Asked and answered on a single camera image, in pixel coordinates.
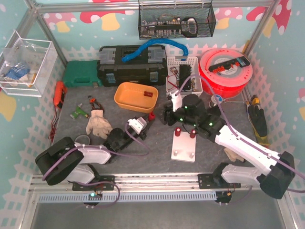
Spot blue corrugated hose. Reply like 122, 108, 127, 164
122, 39, 189, 63

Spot green plastic case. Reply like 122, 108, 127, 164
62, 60, 102, 88

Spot grey tape roll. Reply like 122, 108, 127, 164
74, 135, 91, 145

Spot yellow handled screwdriver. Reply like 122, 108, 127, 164
224, 94, 261, 107

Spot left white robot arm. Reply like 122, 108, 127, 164
35, 113, 155, 186

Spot aluminium rail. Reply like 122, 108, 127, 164
29, 167, 260, 191

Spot white peg base plate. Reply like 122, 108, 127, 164
171, 132, 196, 163

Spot white work glove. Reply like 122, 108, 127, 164
86, 109, 113, 139

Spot black toolbox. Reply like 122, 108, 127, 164
97, 44, 168, 87

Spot black yellow work glove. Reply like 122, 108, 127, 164
248, 105, 270, 148

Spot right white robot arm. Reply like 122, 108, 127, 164
161, 89, 305, 199

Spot red filament spool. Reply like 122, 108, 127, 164
199, 48, 253, 99

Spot orange plastic tray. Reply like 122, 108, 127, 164
114, 82, 159, 114

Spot black module in basket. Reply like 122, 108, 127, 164
179, 64, 191, 91

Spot white perforated basket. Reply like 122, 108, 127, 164
166, 56, 203, 97

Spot blue white glove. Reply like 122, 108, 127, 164
4, 63, 31, 82

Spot red handled pliers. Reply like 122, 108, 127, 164
88, 95, 104, 113

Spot black wire mesh basket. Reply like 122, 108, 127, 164
138, 0, 216, 40

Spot solder wire spool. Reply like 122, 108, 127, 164
209, 94, 223, 108

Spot clear acrylic wall box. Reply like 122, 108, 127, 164
0, 31, 58, 97

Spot orange multimeter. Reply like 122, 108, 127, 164
53, 81, 67, 109

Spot small red spring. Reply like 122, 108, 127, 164
143, 91, 153, 98
148, 112, 155, 122

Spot black terminal strip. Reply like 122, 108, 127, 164
208, 56, 250, 73

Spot grey slotted cable duct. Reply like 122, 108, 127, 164
38, 191, 217, 203

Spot green small tool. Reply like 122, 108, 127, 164
70, 103, 90, 119

